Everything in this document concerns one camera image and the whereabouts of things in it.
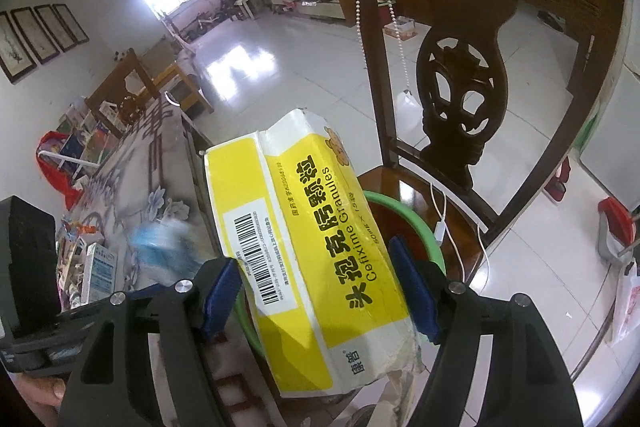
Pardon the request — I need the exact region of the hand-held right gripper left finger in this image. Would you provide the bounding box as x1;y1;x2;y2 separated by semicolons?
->
59;257;246;427

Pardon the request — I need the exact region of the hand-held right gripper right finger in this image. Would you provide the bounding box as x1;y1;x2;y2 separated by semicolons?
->
389;236;587;427

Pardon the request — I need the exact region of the green plastic basin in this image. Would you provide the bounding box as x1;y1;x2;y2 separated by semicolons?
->
234;189;447;360

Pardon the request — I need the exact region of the yellow white medicine box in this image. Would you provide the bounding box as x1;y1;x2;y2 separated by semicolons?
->
202;108;426;400

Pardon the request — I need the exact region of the person's left hand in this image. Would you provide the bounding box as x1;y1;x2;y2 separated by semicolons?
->
10;369;68;426

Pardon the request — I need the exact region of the small blue white box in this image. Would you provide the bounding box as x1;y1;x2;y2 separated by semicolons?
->
80;243;118;303

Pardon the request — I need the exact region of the red plastic bag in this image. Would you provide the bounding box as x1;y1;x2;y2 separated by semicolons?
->
35;132;83;210

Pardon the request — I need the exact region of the blue white wrapper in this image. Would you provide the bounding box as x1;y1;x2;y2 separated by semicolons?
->
127;217;201;280

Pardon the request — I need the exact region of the red plastic stool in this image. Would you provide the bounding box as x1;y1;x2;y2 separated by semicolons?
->
544;157;572;202

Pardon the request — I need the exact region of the wooden chair with round carving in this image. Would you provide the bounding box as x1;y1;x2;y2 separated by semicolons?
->
84;48;163;138

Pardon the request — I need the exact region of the white plastic bag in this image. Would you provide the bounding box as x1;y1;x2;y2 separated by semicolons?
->
611;264;640;343

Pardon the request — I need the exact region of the red grey dustpan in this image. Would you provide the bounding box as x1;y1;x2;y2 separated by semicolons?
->
597;197;640;265

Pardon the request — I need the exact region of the white cabinet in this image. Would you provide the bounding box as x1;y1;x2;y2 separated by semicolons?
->
580;67;640;208

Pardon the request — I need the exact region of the cardboard box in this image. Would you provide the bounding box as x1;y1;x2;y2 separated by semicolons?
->
384;18;418;40

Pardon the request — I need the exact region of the white charger cable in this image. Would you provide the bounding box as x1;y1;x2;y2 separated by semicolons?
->
429;181;489;282

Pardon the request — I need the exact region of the framed wall picture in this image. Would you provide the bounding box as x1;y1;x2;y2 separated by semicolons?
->
0;11;38;84
11;7;58;65
52;3;91;45
34;4;75;52

